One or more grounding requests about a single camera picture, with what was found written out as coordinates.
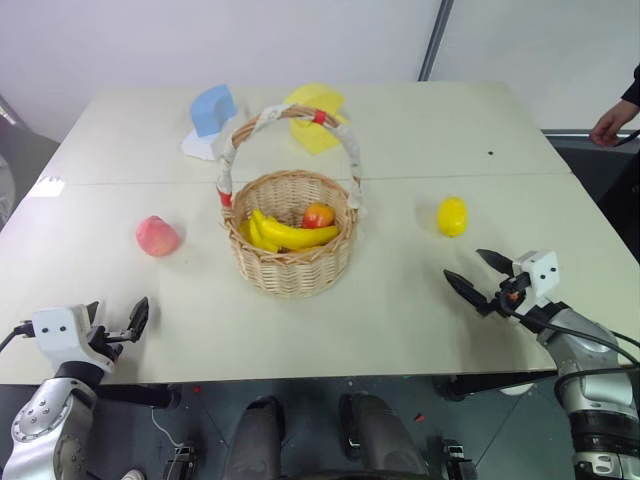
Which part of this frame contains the red orange apple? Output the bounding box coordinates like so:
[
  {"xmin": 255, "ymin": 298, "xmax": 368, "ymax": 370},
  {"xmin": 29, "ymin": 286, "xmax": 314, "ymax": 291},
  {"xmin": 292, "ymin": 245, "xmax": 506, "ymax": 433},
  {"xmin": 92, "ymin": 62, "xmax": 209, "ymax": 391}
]
[{"xmin": 301, "ymin": 202, "xmax": 336, "ymax": 230}]

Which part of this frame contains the yellow lemon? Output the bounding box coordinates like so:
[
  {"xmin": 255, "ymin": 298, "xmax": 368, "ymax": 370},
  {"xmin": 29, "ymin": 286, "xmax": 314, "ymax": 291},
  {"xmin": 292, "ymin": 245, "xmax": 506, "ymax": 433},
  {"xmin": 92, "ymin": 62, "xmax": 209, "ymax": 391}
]
[{"xmin": 437, "ymin": 196, "xmax": 470, "ymax": 238}]

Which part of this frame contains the yellow foam block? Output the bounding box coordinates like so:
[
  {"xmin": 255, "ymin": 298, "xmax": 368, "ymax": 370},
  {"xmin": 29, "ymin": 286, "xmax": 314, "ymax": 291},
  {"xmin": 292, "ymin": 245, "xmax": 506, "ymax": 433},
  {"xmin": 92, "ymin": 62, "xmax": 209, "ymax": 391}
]
[{"xmin": 283, "ymin": 82, "xmax": 351, "ymax": 157}]

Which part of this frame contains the grey wall pillar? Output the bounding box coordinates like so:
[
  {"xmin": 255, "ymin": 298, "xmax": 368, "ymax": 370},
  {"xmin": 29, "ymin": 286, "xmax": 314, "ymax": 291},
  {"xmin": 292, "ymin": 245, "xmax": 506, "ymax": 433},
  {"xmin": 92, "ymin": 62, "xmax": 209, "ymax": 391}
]
[{"xmin": 416, "ymin": 0, "xmax": 457, "ymax": 83}]

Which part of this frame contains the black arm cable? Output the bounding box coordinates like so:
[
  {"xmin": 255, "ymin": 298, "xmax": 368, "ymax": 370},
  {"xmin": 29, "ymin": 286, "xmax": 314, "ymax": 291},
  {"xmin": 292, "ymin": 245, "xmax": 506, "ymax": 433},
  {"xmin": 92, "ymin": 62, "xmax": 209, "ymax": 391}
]
[
  {"xmin": 499, "ymin": 298, "xmax": 640, "ymax": 401},
  {"xmin": 0, "ymin": 323, "xmax": 36, "ymax": 352}
]

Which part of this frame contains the bystander dark sleeve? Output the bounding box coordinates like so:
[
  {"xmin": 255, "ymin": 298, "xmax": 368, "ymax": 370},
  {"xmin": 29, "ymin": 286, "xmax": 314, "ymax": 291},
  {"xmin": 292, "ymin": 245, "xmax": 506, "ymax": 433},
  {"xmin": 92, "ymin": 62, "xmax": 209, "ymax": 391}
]
[{"xmin": 619, "ymin": 63, "xmax": 640, "ymax": 109}]

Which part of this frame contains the black table base bar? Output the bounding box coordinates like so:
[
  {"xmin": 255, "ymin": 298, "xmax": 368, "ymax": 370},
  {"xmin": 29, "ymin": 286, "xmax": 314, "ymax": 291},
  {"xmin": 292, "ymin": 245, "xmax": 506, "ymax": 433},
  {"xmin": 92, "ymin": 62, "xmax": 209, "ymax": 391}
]
[
  {"xmin": 432, "ymin": 372, "xmax": 537, "ymax": 401},
  {"xmin": 97, "ymin": 383, "xmax": 182, "ymax": 411}
]

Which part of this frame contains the dark rounded shape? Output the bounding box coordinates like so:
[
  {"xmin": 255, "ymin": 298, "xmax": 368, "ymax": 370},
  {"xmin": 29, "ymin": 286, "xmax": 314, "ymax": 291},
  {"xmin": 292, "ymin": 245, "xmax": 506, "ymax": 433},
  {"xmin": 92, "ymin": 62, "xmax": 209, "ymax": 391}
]
[
  {"xmin": 226, "ymin": 395, "xmax": 287, "ymax": 480},
  {"xmin": 338, "ymin": 392, "xmax": 432, "ymax": 480}
]

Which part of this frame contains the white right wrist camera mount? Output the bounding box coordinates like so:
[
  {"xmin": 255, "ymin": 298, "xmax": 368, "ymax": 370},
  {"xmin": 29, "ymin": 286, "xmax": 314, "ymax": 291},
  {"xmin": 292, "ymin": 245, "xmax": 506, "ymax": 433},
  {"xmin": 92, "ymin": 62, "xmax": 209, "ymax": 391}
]
[{"xmin": 511, "ymin": 249, "xmax": 560, "ymax": 315}]

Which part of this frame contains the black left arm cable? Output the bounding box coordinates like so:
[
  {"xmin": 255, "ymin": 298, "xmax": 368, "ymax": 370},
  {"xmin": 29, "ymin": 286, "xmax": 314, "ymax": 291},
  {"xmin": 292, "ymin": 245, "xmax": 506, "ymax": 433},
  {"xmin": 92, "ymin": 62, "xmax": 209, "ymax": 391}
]
[{"xmin": 0, "ymin": 323, "xmax": 36, "ymax": 352}]

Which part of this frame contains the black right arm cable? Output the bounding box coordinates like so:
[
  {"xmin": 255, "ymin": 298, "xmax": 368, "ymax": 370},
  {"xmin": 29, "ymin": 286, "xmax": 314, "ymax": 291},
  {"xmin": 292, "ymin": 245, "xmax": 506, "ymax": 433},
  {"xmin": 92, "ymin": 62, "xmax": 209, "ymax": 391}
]
[{"xmin": 499, "ymin": 298, "xmax": 640, "ymax": 401}]

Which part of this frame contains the wicker basket with wrapped handle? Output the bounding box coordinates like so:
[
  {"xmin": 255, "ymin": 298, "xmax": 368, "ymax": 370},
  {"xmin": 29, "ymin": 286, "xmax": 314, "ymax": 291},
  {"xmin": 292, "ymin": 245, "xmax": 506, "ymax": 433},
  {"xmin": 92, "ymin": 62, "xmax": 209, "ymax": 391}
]
[{"xmin": 215, "ymin": 102, "xmax": 366, "ymax": 300}]

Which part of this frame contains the yellow banana bunch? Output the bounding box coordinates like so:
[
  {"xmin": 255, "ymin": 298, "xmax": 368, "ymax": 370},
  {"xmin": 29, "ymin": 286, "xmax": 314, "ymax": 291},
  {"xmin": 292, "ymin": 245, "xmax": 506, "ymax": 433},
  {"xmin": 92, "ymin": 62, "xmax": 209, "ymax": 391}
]
[{"xmin": 238, "ymin": 208, "xmax": 342, "ymax": 253}]

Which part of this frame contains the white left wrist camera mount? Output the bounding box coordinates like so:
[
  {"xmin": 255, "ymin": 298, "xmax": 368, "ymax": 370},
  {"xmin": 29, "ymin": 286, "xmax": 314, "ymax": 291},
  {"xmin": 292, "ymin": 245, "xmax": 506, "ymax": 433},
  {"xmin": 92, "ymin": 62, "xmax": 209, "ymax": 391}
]
[{"xmin": 30, "ymin": 303, "xmax": 114, "ymax": 374}]

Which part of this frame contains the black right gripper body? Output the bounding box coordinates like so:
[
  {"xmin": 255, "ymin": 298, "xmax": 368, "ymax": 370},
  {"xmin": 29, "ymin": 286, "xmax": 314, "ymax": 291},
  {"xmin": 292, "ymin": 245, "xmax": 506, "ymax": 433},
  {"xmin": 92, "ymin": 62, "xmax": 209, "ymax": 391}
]
[{"xmin": 482, "ymin": 271, "xmax": 532, "ymax": 319}]

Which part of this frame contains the white floor cable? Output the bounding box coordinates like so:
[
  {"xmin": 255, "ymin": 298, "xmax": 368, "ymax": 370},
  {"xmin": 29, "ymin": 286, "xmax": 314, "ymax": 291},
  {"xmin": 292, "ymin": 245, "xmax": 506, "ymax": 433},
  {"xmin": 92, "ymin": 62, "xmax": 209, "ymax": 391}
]
[{"xmin": 149, "ymin": 408, "xmax": 187, "ymax": 450}]

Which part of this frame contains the black side table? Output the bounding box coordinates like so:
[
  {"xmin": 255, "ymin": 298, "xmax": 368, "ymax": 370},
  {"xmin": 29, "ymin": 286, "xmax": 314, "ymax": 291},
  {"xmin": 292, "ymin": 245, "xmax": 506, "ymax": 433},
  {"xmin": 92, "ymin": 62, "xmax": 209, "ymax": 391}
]
[{"xmin": 541, "ymin": 128, "xmax": 640, "ymax": 241}]

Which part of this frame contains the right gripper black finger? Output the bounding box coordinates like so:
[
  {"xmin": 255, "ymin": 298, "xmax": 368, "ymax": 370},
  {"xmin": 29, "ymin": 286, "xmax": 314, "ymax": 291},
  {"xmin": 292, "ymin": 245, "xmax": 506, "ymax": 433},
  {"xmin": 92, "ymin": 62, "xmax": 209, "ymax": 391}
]
[
  {"xmin": 475, "ymin": 248, "xmax": 516, "ymax": 277},
  {"xmin": 442, "ymin": 269, "xmax": 490, "ymax": 317}
]

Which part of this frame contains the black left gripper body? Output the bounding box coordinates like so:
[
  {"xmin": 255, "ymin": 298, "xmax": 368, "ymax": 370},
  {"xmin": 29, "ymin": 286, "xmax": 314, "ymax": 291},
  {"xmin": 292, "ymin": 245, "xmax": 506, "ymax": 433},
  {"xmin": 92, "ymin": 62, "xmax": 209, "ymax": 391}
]
[{"xmin": 87, "ymin": 323, "xmax": 127, "ymax": 372}]

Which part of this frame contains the blue foam block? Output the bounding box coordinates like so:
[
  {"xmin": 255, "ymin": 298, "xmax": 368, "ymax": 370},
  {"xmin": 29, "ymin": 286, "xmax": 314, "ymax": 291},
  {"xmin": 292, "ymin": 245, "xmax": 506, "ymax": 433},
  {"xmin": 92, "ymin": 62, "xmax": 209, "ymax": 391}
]
[{"xmin": 189, "ymin": 83, "xmax": 238, "ymax": 139}]

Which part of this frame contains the bystander bare hand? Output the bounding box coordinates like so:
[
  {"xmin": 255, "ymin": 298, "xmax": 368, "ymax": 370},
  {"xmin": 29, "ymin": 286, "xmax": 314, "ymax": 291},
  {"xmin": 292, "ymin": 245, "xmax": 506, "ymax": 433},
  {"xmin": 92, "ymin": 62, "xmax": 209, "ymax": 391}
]
[{"xmin": 589, "ymin": 98, "xmax": 638, "ymax": 147}]

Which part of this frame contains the pink peach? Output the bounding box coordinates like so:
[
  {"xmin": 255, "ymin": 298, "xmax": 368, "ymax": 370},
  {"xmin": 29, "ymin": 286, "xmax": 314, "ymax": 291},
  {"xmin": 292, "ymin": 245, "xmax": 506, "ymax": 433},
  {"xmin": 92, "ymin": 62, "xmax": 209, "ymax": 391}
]
[{"xmin": 135, "ymin": 215, "xmax": 181, "ymax": 259}]

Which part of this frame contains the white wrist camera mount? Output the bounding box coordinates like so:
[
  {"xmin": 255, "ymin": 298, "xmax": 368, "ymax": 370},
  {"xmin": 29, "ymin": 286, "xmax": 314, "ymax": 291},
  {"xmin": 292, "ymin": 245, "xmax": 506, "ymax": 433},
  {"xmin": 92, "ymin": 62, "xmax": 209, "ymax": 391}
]
[
  {"xmin": 30, "ymin": 303, "xmax": 114, "ymax": 374},
  {"xmin": 511, "ymin": 249, "xmax": 560, "ymax": 315}
]

